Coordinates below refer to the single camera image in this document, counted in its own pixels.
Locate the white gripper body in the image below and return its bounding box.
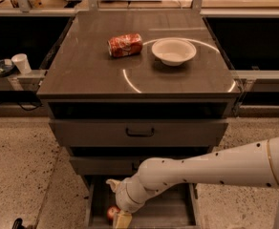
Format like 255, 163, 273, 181
116, 175, 165, 214

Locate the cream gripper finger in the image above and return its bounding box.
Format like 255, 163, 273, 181
113, 211, 132, 229
106, 178, 120, 193

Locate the red apple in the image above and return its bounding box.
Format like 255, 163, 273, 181
106, 205, 120, 222

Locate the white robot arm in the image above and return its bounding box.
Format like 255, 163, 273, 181
106, 137, 279, 229

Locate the middle grey drawer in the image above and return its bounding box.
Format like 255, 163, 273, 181
68, 156, 212, 177

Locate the grey drawer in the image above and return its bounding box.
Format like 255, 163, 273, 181
68, 156, 212, 177
50, 119, 228, 147

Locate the open bottom drawer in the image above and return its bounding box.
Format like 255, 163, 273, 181
83, 176, 201, 229

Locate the top grey drawer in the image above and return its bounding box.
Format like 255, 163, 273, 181
50, 119, 228, 147

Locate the grey drawer cabinet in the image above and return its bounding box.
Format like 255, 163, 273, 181
35, 9, 243, 229

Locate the black object at floor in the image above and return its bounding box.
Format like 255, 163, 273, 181
11, 218, 35, 229

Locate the crushed red soda can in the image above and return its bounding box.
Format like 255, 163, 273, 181
107, 33, 143, 58

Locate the white bowl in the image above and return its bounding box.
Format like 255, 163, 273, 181
151, 38, 197, 67

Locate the white foam cup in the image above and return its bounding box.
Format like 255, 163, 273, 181
11, 53, 32, 74

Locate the dark blue dish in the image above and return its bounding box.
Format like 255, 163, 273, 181
0, 59, 15, 77

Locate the black floor cable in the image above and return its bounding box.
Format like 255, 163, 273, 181
0, 100, 43, 112

